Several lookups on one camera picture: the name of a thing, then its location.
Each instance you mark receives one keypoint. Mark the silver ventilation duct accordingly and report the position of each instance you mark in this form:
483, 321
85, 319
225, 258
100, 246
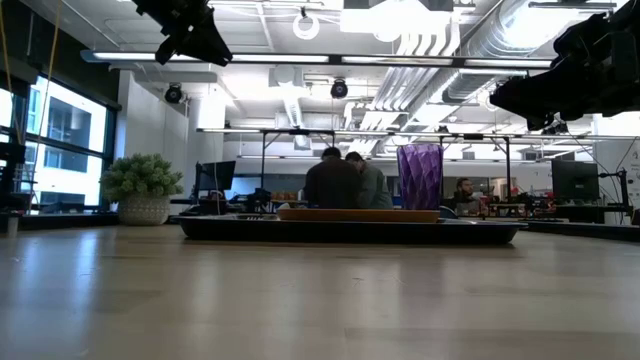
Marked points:
500, 35

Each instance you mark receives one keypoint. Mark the black track light cluster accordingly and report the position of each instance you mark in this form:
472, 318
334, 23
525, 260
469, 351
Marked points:
559, 129

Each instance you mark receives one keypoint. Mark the black equipment rack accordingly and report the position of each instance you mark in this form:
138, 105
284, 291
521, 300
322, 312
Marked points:
10, 155

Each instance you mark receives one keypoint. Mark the long ceiling light bar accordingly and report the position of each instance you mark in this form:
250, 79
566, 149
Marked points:
370, 59

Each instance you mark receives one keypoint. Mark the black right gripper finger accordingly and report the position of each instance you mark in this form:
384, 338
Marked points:
530, 97
541, 121

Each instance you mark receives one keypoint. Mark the green potted plant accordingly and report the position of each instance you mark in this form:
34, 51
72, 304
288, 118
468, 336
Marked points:
142, 185

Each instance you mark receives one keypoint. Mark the large glass window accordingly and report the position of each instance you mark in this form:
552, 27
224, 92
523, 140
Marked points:
70, 150

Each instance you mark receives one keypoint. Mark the dark low window bench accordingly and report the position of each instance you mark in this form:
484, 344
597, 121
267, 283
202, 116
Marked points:
65, 220

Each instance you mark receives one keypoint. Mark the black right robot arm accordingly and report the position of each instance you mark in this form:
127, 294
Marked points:
627, 12

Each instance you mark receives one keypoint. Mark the round white pendant lamp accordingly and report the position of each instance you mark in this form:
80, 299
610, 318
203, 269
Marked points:
306, 26

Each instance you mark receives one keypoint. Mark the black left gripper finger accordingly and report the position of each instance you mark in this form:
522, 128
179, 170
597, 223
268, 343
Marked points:
164, 52
205, 45

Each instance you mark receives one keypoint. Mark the black tray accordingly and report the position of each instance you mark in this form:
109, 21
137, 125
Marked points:
350, 232

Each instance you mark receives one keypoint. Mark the person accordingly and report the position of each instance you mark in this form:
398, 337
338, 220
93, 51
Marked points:
376, 190
465, 197
332, 185

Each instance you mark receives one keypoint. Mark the black metal rig frame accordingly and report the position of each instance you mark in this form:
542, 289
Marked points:
300, 132
475, 136

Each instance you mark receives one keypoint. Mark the large orange bowl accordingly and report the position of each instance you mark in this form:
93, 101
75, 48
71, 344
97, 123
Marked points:
357, 215

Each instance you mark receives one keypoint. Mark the black computer monitor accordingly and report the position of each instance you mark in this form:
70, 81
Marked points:
216, 175
575, 181

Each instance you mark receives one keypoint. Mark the black table edge bar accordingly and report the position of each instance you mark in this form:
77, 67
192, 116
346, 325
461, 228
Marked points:
585, 230

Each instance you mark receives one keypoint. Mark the purple faceted cup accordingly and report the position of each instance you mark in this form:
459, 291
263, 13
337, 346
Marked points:
420, 177

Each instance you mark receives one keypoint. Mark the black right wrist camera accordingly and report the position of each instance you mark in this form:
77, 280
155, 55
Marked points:
580, 35

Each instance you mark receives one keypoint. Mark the black ceiling spotlight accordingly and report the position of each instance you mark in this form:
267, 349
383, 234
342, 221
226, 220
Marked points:
173, 94
339, 89

